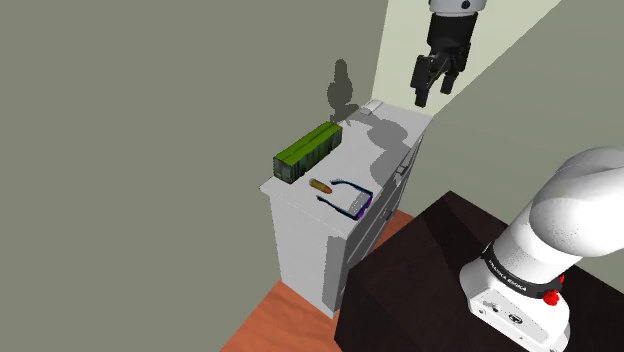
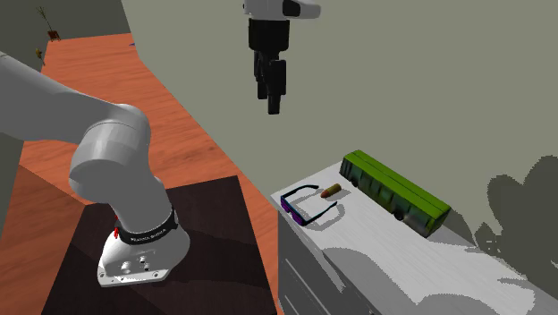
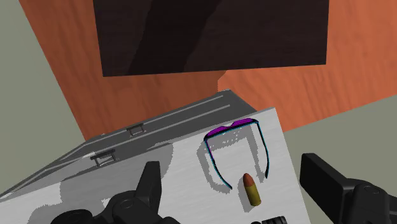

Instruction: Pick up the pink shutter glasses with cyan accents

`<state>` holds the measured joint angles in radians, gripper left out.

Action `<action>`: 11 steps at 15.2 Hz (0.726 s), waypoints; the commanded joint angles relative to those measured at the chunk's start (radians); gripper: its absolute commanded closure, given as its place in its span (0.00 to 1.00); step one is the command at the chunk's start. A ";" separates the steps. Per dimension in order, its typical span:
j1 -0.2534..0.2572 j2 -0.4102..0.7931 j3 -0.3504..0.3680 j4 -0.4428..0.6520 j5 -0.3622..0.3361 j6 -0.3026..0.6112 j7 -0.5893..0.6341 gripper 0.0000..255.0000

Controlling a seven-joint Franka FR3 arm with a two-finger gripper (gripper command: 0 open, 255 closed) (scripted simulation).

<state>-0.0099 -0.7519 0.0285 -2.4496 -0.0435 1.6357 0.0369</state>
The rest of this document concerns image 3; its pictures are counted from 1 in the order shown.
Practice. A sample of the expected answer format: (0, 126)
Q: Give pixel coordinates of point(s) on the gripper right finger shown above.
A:
(328, 186)

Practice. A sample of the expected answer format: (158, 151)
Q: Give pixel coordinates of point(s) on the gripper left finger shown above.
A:
(149, 186)

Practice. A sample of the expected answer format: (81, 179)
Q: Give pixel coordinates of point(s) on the white chest of drawers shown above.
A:
(186, 192)

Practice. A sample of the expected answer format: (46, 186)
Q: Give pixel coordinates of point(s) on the orange and yellow bullet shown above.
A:
(252, 193)

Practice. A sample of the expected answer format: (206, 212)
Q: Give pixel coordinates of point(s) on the purple sunglasses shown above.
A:
(232, 125)

